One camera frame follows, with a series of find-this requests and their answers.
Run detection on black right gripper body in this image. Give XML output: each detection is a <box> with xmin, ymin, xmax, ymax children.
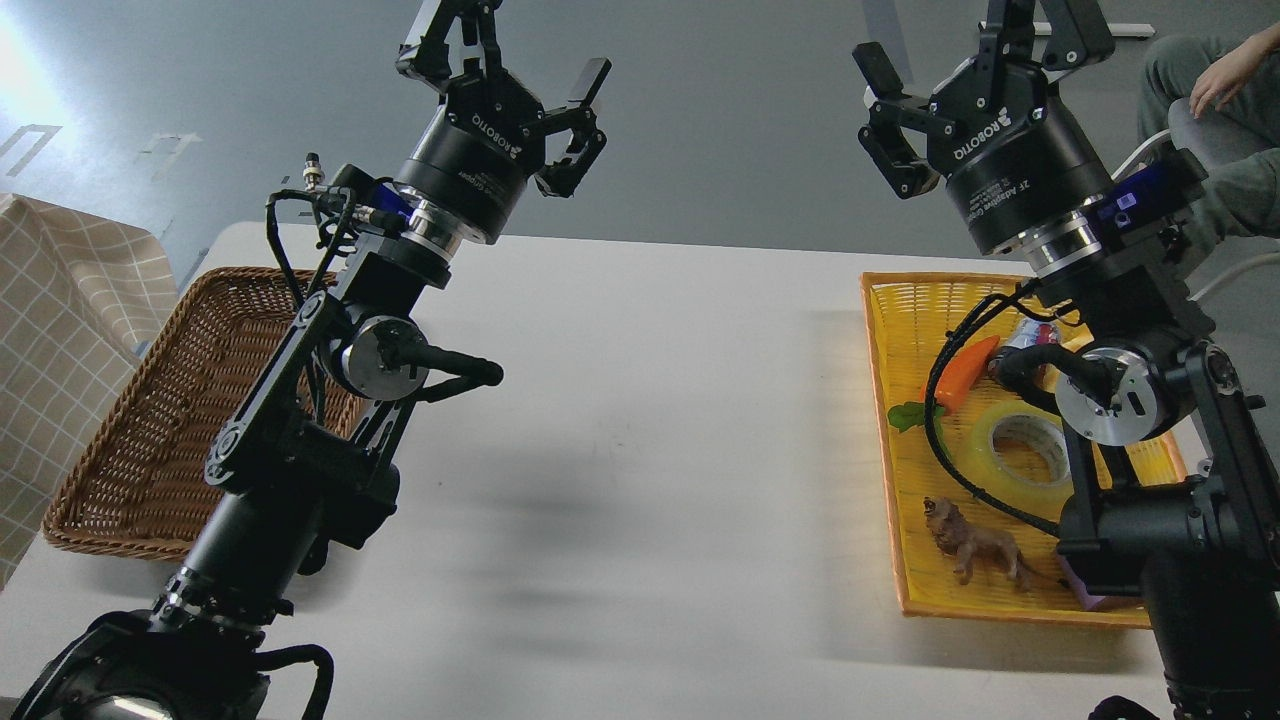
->
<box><xmin>928</xmin><ymin>58</ymin><xmax>1112</xmax><ymax>255</ymax></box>

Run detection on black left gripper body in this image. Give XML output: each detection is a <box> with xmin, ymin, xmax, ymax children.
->
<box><xmin>396</xmin><ymin>70</ymin><xmax>547</xmax><ymax>245</ymax></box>

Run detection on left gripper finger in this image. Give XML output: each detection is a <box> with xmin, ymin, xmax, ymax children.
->
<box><xmin>522</xmin><ymin>56</ymin><xmax>612</xmax><ymax>199</ymax></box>
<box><xmin>396</xmin><ymin>1</ymin><xmax>504</xmax><ymax>95</ymax></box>

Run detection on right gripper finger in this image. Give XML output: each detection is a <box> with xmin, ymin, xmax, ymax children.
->
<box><xmin>975</xmin><ymin>1</ymin><xmax>1116</xmax><ymax>73</ymax></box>
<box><xmin>852</xmin><ymin>42</ymin><xmax>947</xmax><ymax>199</ymax></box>

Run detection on yellow tape roll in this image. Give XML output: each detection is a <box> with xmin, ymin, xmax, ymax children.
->
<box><xmin>957</xmin><ymin>401</ymin><xmax>1073</xmax><ymax>521</ymax></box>

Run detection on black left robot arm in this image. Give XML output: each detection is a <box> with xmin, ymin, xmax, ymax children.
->
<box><xmin>14</xmin><ymin>1</ymin><xmax>612</xmax><ymax>719</ymax></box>

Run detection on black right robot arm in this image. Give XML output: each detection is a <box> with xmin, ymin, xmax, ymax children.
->
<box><xmin>852</xmin><ymin>1</ymin><xmax>1279</xmax><ymax>719</ymax></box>

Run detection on seated person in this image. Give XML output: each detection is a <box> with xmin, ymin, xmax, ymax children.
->
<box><xmin>1137</xmin><ymin>26</ymin><xmax>1279</xmax><ymax>275</ymax></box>

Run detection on small soda can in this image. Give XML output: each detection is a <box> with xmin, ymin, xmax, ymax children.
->
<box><xmin>998</xmin><ymin>316</ymin><xmax>1062</xmax><ymax>354</ymax></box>

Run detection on toy bread croissant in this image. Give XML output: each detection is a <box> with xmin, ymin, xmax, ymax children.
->
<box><xmin>1059</xmin><ymin>324</ymin><xmax>1094</xmax><ymax>352</ymax></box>

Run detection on orange toy carrot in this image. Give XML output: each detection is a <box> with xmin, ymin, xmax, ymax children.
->
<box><xmin>884</xmin><ymin>334</ymin><xmax>1000</xmax><ymax>461</ymax></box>

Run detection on yellow plastic basket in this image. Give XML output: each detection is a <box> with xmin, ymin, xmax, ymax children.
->
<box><xmin>861</xmin><ymin>272</ymin><xmax>1149</xmax><ymax>629</ymax></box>

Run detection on brown toy lion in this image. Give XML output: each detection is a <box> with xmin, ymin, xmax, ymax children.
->
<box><xmin>922</xmin><ymin>495</ymin><xmax>1068</xmax><ymax>592</ymax></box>

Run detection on beige checkered cloth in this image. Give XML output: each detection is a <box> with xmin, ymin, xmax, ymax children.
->
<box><xmin>1</xmin><ymin>193</ymin><xmax>177</xmax><ymax>582</ymax></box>

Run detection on purple foam block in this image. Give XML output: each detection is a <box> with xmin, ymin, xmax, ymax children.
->
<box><xmin>1055</xmin><ymin>555</ymin><xmax>1114</xmax><ymax>612</ymax></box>

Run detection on brown wicker basket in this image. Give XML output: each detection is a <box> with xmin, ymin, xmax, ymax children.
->
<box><xmin>42</xmin><ymin>266</ymin><xmax>366</xmax><ymax>562</ymax></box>

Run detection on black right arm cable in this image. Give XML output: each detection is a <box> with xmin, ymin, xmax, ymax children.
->
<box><xmin>924</xmin><ymin>281</ymin><xmax>1062</xmax><ymax>539</ymax></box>

